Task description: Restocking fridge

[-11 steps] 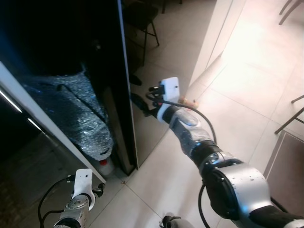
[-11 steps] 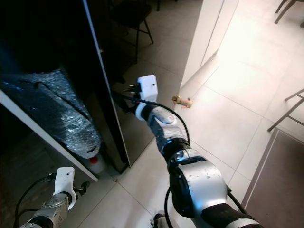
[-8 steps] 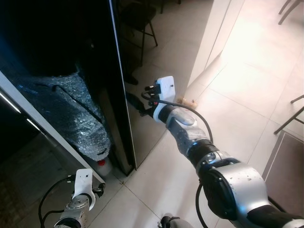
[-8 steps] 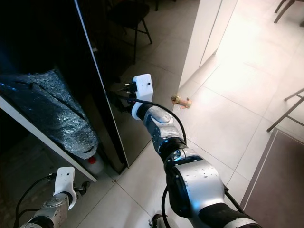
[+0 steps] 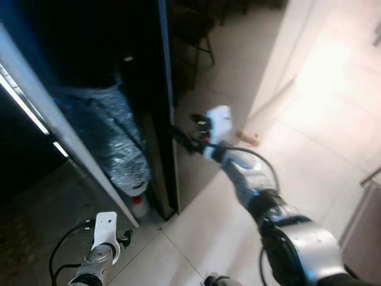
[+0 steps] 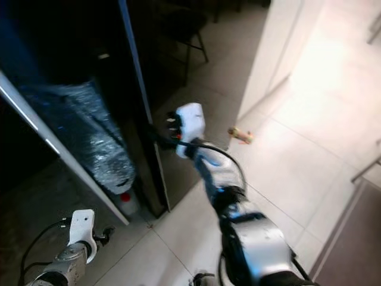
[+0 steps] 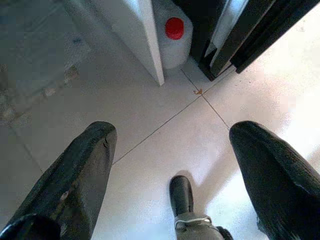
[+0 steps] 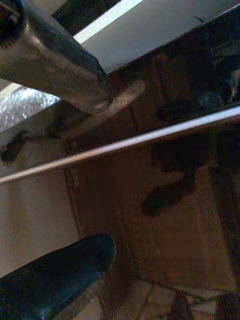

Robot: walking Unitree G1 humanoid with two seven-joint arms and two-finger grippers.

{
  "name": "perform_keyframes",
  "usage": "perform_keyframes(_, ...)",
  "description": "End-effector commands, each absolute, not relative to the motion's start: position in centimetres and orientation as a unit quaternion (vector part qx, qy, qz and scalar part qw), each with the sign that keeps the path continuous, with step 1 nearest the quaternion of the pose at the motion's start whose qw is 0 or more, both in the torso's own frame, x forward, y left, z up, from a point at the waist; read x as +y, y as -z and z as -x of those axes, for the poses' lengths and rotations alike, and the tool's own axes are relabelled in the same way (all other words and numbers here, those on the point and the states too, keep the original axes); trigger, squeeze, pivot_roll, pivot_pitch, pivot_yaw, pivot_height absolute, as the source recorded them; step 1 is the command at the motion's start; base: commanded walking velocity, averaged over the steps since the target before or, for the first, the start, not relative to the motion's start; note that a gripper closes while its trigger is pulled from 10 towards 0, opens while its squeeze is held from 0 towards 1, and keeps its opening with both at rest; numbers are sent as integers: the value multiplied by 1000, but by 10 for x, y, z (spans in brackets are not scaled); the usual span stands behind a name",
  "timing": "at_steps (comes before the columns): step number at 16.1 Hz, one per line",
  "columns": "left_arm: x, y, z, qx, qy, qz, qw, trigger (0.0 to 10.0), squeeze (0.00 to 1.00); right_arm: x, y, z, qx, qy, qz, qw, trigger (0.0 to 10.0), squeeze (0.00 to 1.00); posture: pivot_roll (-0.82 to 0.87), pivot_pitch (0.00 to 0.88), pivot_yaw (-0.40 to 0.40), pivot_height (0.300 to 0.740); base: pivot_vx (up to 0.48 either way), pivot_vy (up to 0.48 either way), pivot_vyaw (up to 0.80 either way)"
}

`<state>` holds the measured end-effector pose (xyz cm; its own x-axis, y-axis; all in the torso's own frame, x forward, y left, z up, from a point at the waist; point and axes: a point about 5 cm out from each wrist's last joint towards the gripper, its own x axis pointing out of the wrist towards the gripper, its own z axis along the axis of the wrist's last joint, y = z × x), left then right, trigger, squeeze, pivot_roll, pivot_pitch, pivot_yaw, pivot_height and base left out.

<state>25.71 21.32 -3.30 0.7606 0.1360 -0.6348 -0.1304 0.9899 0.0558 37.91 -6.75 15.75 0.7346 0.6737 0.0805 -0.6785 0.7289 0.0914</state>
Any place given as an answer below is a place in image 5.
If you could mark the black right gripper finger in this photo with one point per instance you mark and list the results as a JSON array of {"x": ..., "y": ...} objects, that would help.
[{"x": 186, "y": 142}]

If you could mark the fridge door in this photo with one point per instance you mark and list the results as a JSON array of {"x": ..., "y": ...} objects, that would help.
[{"x": 143, "y": 71}]

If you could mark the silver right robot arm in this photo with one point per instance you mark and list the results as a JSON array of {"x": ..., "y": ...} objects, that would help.
[{"x": 309, "y": 250}]

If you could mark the household fridge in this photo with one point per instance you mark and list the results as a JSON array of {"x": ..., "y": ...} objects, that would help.
[{"x": 36, "y": 107}]

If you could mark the white bottle red cap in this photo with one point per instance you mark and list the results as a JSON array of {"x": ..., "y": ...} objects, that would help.
[{"x": 139, "y": 205}]

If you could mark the clear bubble wrap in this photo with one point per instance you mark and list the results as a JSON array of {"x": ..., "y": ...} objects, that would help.
[{"x": 113, "y": 143}]

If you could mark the dark metal chair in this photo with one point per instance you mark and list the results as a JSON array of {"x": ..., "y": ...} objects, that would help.
[{"x": 193, "y": 27}]

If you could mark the grey brown cabinet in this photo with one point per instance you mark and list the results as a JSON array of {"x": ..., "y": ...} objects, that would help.
[{"x": 366, "y": 238}]

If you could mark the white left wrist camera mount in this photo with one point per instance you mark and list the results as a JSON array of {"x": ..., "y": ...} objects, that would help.
[{"x": 106, "y": 232}]

